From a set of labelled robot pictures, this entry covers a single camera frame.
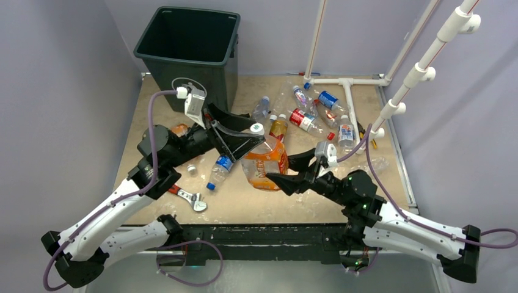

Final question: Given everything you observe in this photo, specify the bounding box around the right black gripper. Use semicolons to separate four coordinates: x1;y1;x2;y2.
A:
266;148;349;206

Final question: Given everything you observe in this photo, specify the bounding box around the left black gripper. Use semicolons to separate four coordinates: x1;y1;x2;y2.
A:
167;100;264;168

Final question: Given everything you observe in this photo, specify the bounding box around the blue label clear bottle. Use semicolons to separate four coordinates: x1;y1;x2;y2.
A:
206;156;233;191

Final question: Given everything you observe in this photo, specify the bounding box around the large orange bottle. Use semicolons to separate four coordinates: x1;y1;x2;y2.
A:
241;123;288;192
170;123;190;137

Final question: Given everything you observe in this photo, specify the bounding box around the gold red label bottle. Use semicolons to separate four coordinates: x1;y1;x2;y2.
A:
269;114;288;143

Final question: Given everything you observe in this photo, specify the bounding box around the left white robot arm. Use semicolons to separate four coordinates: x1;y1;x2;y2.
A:
41;104;263;288

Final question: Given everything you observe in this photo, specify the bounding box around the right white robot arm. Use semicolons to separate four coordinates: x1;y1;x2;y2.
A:
266;150;481;283

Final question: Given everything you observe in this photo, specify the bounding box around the dark green trash bin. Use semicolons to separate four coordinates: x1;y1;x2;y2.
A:
134;6;241;111

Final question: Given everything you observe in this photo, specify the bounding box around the clear bottle blue cap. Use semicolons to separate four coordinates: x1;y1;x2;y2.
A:
250;96;270;123

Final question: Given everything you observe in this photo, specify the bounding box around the red label clear bottle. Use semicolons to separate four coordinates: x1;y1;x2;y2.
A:
289;108;324;136

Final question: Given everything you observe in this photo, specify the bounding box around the large clear bottle far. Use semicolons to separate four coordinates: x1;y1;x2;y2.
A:
270;81;297;120

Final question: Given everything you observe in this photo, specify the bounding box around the white blue label bottle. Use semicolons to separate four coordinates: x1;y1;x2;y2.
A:
337;115;356;154

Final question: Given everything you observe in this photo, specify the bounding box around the purple label small bottle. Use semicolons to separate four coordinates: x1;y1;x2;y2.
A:
292;85;313;112

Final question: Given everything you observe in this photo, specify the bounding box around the yellow black tool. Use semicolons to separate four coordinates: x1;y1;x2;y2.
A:
357;125;379;150

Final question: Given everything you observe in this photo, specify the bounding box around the blue label bottle far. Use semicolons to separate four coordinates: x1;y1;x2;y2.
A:
303;82;349;115

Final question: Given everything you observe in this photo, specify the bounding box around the red adjustable wrench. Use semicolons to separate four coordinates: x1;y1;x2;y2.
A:
169;185;208;212

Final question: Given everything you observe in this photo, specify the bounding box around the crushed clear bottle right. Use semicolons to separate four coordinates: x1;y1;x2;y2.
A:
349;156;390;179

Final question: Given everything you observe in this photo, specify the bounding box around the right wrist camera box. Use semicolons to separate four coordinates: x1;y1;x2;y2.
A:
315;141;338;168

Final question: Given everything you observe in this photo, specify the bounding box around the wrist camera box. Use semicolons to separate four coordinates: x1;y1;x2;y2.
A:
315;141;338;168
176;87;206;129

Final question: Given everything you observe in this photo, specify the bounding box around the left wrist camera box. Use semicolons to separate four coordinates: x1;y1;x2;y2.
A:
176;87;206;129

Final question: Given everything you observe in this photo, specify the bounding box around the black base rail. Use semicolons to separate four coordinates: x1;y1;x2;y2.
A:
160;223;363;266

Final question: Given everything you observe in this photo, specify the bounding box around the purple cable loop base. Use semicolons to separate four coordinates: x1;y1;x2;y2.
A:
156;240;224;288

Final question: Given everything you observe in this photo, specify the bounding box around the white PVC pipe frame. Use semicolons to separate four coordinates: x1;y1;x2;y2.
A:
303;0;481;140

